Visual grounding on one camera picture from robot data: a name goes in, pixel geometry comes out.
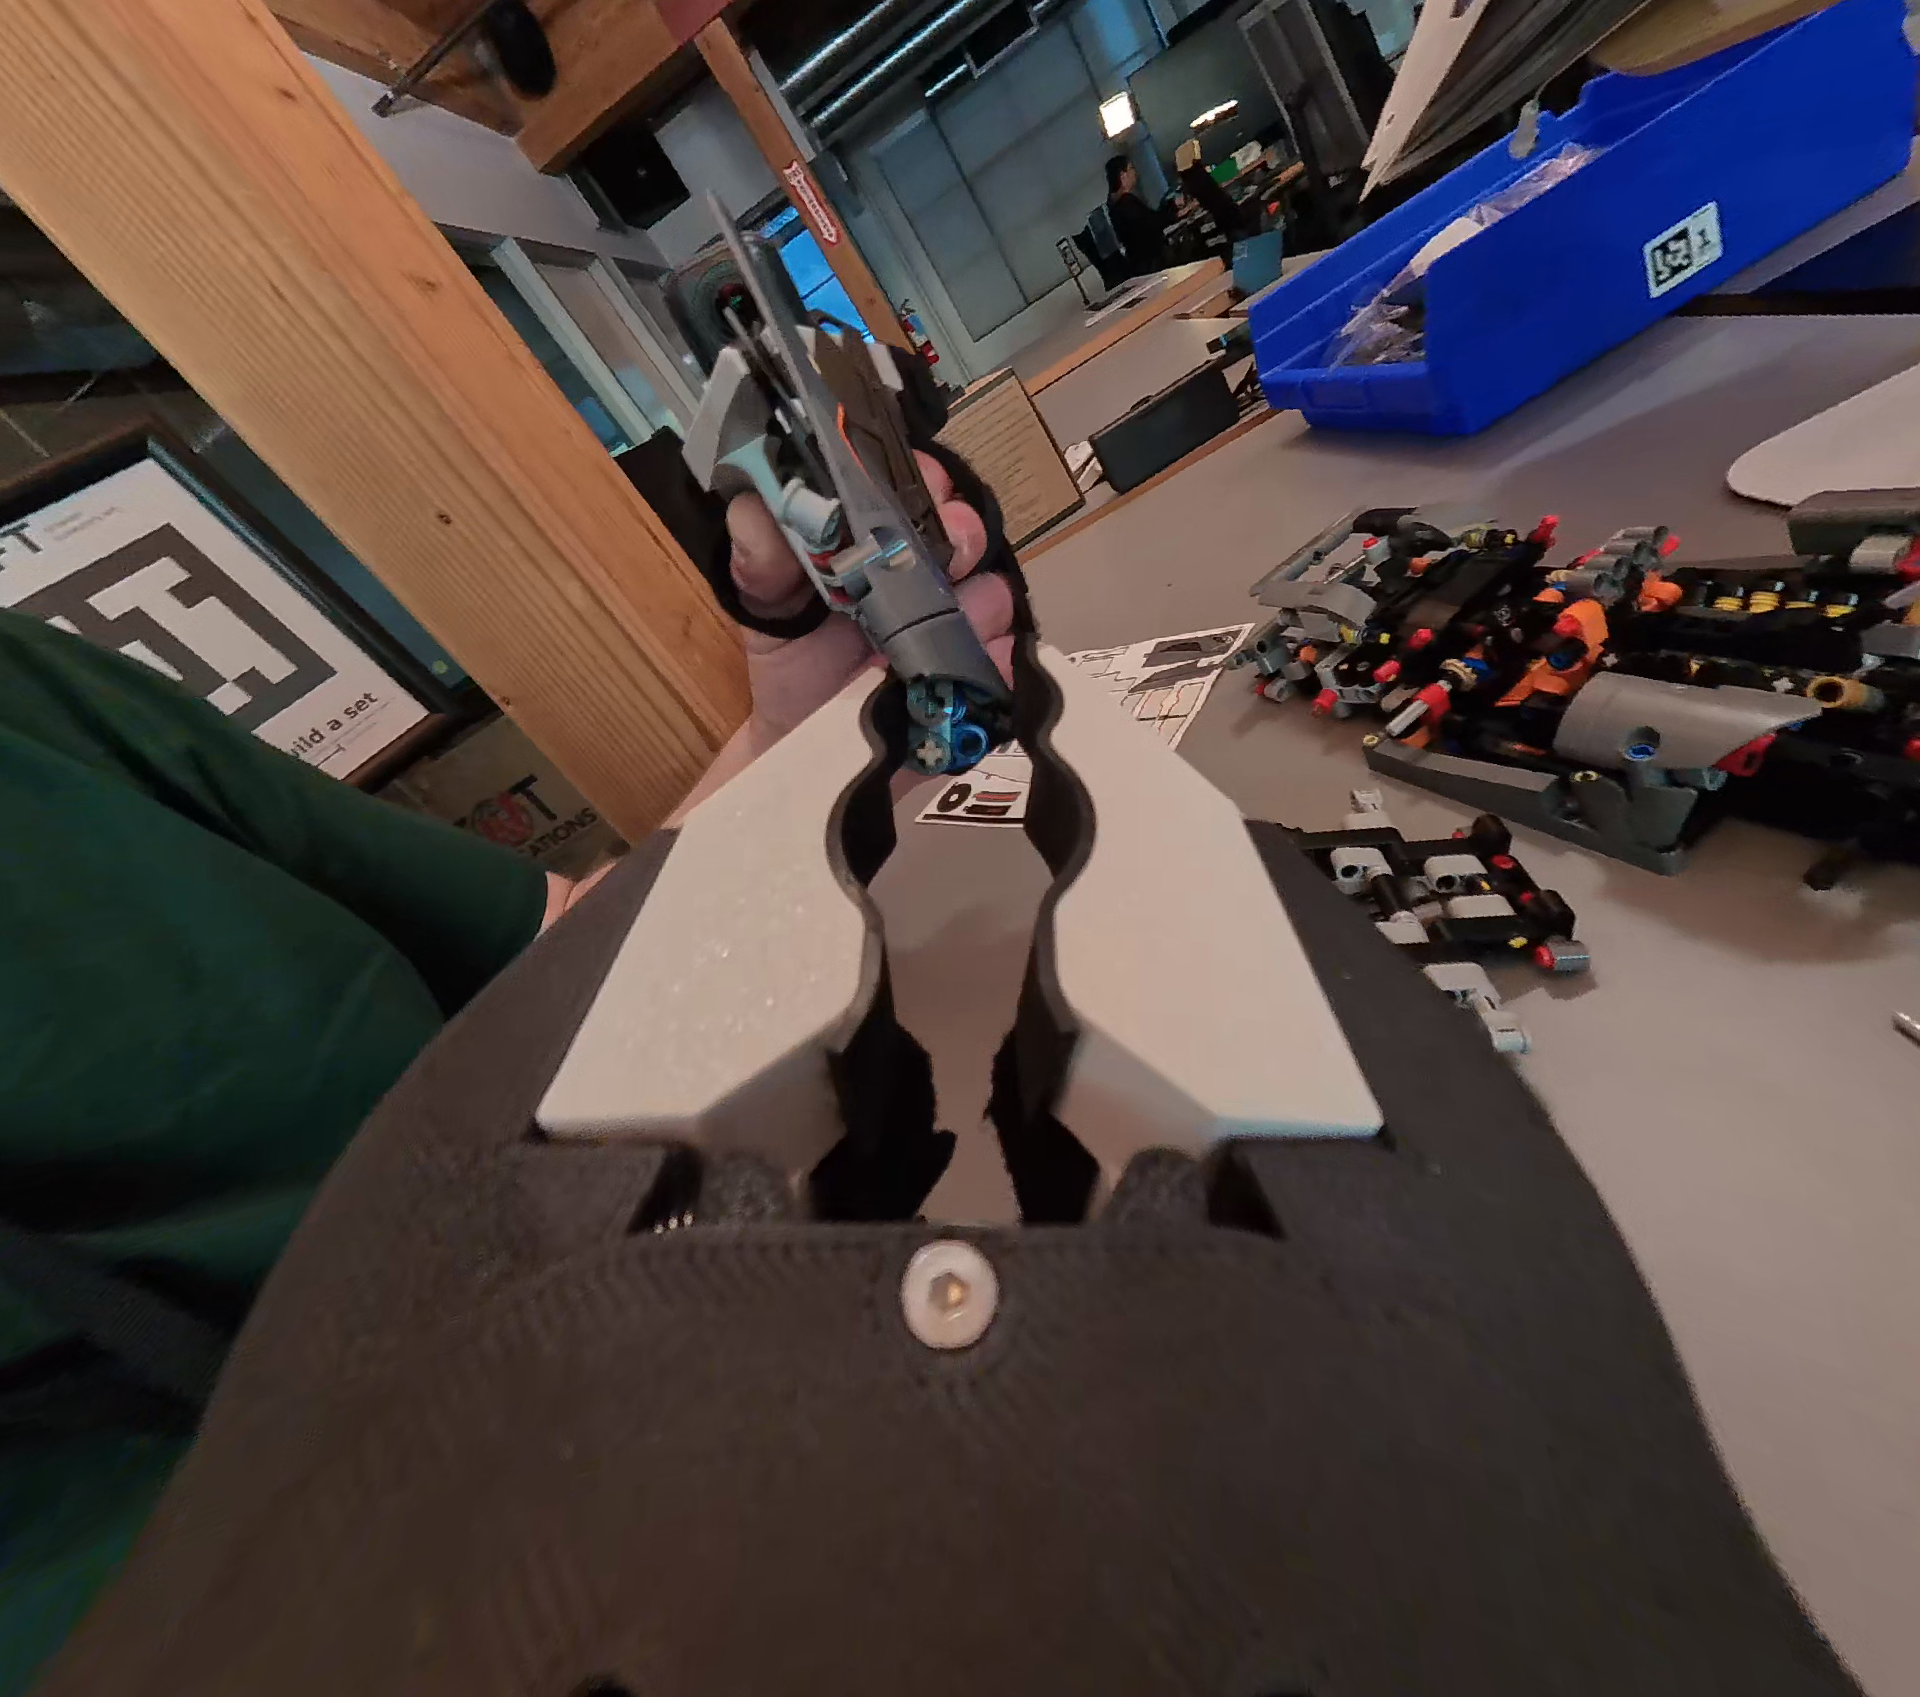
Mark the wooden partition panel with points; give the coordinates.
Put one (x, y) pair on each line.
(300, 303)

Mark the person's green shirt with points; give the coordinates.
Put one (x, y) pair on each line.
(194, 977)

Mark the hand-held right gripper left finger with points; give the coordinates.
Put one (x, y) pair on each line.
(705, 977)

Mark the black power adapter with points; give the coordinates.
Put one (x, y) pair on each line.
(1163, 431)

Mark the framed black white sign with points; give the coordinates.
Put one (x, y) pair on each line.
(180, 617)

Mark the blue storage bin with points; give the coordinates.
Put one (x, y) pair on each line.
(1575, 272)

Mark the lego sticker sheet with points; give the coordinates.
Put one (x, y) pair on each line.
(1155, 677)

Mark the clear plastic parts bags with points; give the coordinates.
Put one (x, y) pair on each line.
(1425, 286)

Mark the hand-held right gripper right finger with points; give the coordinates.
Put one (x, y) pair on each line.
(1215, 977)

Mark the grey blue lego wing assembly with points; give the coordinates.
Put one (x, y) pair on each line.
(901, 617)

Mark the black lego beam assembly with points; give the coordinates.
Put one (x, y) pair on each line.
(1440, 903)

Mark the white book stand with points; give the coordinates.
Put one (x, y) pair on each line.
(1844, 436)

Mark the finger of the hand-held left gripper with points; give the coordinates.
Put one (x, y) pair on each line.
(870, 407)
(728, 423)

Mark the large lego car chassis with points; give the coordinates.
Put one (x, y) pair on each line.
(1620, 677)

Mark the person's left hand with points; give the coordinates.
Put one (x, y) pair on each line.
(780, 677)

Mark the cardboard box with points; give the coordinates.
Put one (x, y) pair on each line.
(1013, 460)

